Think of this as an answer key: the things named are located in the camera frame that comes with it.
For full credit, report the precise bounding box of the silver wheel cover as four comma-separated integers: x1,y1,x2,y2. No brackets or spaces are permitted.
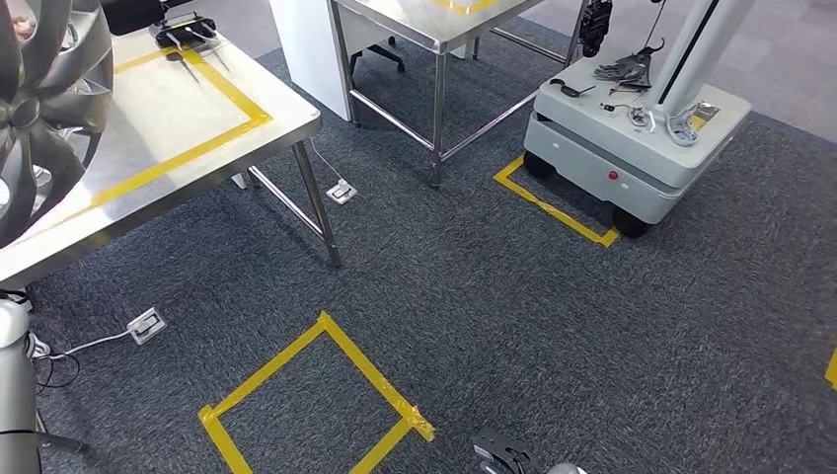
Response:
0,0,114,250

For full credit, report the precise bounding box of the stainless steel workbench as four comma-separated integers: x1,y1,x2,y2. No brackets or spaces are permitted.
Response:
0,13,342,292

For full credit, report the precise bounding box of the silver floor socket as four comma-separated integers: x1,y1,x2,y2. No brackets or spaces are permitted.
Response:
125,307,168,346
325,180,359,206

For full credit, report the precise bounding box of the black office chair base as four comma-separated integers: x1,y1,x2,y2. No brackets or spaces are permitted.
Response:
349,41,407,76

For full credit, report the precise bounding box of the black hook tool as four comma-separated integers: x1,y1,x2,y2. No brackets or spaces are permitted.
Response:
549,78,597,100

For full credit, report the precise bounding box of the stainless steel table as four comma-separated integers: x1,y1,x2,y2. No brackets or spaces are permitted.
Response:
329,0,590,191

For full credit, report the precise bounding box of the yellow table tape outline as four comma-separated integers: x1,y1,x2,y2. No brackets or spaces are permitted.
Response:
431,0,498,16

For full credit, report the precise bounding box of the black hanging device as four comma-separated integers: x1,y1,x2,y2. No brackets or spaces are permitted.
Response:
579,0,614,59

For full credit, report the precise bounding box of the black router with antennas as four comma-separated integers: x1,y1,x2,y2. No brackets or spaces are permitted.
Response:
154,13,231,85

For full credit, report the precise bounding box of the black bag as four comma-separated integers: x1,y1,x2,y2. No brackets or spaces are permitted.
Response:
101,0,166,38

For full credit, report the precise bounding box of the white socket cable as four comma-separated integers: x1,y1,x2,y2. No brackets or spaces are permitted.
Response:
29,330,135,361
307,137,344,188

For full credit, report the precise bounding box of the silver metal bracket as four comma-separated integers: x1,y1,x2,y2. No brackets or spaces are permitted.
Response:
665,104,702,146

